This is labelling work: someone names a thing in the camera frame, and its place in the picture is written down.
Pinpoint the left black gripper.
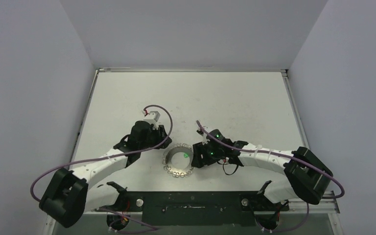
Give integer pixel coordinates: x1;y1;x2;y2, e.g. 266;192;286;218
140;125;171;151

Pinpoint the silver keyring disc with rings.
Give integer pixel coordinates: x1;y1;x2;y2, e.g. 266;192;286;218
162;143;193;178

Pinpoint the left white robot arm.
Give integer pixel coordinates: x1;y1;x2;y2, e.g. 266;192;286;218
39;120;172;228

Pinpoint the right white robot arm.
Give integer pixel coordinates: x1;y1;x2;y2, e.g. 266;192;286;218
191;129;333;210

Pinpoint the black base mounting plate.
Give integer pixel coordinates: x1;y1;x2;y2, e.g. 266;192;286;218
105;191;289;227

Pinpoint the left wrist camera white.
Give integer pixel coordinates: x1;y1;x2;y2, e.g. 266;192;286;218
143;111;161;124

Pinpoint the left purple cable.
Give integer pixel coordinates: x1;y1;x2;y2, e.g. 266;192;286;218
30;104;174;234

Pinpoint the aluminium frame rail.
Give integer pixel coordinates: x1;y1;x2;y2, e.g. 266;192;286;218
74;191;339;215

